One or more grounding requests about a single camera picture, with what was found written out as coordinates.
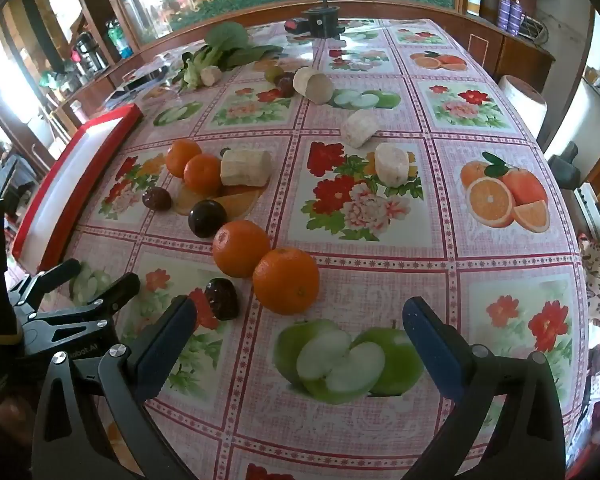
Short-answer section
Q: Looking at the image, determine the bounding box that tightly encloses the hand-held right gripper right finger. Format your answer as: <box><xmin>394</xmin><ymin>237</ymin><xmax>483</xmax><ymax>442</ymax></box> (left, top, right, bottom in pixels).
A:
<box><xmin>401</xmin><ymin>296</ymin><xmax>566</xmax><ymax>480</ymax></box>

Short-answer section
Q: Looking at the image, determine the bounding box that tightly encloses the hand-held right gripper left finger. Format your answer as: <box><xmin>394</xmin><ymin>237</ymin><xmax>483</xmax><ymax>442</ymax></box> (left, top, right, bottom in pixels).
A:
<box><xmin>30</xmin><ymin>295</ymin><xmax>198</xmax><ymax>480</ymax></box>

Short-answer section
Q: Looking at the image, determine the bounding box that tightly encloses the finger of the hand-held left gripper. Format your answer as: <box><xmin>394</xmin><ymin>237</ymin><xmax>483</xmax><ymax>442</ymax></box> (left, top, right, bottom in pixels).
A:
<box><xmin>7</xmin><ymin>258</ymin><xmax>83</xmax><ymax>311</ymax></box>
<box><xmin>25</xmin><ymin>272</ymin><xmax>142</xmax><ymax>329</ymax></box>

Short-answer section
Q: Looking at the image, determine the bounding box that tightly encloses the dark purple passion fruit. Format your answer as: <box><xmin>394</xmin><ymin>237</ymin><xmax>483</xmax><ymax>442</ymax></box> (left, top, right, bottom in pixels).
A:
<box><xmin>204</xmin><ymin>278</ymin><xmax>240</xmax><ymax>319</ymax></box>
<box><xmin>141</xmin><ymin>186</ymin><xmax>172</xmax><ymax>212</ymax></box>
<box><xmin>188</xmin><ymin>200</ymin><xmax>228</xmax><ymax>238</ymax></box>

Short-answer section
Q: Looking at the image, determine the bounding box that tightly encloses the red rimmed white tray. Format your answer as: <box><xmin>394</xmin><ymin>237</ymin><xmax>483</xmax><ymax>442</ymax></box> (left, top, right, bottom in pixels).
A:
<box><xmin>10</xmin><ymin>103</ymin><xmax>143</xmax><ymax>273</ymax></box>

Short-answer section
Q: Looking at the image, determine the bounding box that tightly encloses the orange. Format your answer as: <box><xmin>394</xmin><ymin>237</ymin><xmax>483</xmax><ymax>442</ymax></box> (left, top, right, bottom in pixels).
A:
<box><xmin>183</xmin><ymin>154</ymin><xmax>224</xmax><ymax>196</ymax></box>
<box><xmin>212</xmin><ymin>220</ymin><xmax>271</xmax><ymax>278</ymax></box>
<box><xmin>252</xmin><ymin>247</ymin><xmax>321</xmax><ymax>316</ymax></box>
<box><xmin>165</xmin><ymin>139</ymin><xmax>202</xmax><ymax>178</ymax></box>

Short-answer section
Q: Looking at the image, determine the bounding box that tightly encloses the pale peeled yam piece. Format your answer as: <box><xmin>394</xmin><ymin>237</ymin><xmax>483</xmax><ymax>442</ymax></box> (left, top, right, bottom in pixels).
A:
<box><xmin>375</xmin><ymin>142</ymin><xmax>412</xmax><ymax>186</ymax></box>
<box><xmin>341</xmin><ymin>109</ymin><xmax>379</xmax><ymax>149</ymax></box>
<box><xmin>220</xmin><ymin>149</ymin><xmax>272</xmax><ymax>188</ymax></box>
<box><xmin>292</xmin><ymin>66</ymin><xmax>333</xmax><ymax>106</ymax></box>

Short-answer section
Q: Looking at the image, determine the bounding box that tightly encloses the small dark red fruit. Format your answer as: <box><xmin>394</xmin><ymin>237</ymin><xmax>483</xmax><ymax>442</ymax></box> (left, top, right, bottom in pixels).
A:
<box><xmin>274</xmin><ymin>72</ymin><xmax>297</xmax><ymax>98</ymax></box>

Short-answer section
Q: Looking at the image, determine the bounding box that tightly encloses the person's left hand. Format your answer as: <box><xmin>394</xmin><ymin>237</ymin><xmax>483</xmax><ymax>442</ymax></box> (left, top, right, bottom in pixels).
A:
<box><xmin>0</xmin><ymin>392</ymin><xmax>36</xmax><ymax>461</ymax></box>

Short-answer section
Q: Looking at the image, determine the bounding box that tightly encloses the black phone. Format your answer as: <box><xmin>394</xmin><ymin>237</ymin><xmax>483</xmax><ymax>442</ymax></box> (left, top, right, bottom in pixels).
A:
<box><xmin>114</xmin><ymin>72</ymin><xmax>173</xmax><ymax>98</ymax></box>

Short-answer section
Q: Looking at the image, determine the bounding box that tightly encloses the green bottle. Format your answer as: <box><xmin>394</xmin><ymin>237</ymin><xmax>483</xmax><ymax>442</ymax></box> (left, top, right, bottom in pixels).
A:
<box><xmin>106</xmin><ymin>19</ymin><xmax>133</xmax><ymax>58</ymax></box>

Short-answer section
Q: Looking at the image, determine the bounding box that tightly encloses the wooden shelf unit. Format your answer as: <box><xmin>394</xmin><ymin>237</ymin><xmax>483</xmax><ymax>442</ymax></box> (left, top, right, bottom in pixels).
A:
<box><xmin>0</xmin><ymin>0</ymin><xmax>131</xmax><ymax>161</ymax></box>

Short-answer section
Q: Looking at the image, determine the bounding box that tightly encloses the white paper towel roll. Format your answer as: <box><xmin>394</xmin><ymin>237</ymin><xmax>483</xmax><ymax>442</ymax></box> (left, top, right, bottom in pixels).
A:
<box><xmin>497</xmin><ymin>75</ymin><xmax>548</xmax><ymax>148</ymax></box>

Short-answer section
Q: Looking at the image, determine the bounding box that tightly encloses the green bok choy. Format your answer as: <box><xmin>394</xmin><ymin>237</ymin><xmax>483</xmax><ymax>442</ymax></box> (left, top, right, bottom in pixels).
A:
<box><xmin>177</xmin><ymin>22</ymin><xmax>284</xmax><ymax>93</ymax></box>

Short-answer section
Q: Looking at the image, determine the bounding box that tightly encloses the wooden cabinet with painted glass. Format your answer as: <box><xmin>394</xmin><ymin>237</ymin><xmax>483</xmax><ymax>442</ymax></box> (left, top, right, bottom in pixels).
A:
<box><xmin>67</xmin><ymin>0</ymin><xmax>556</xmax><ymax>126</ymax></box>

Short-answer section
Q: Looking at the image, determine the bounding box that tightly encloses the black round device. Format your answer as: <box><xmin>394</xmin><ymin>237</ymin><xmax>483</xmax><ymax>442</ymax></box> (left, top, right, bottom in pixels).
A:
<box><xmin>301</xmin><ymin>0</ymin><xmax>346</xmax><ymax>38</ymax></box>

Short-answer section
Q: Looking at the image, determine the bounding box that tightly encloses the metal wire basket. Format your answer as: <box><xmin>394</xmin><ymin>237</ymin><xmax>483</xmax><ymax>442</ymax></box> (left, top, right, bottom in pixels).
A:
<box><xmin>520</xmin><ymin>15</ymin><xmax>550</xmax><ymax>43</ymax></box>

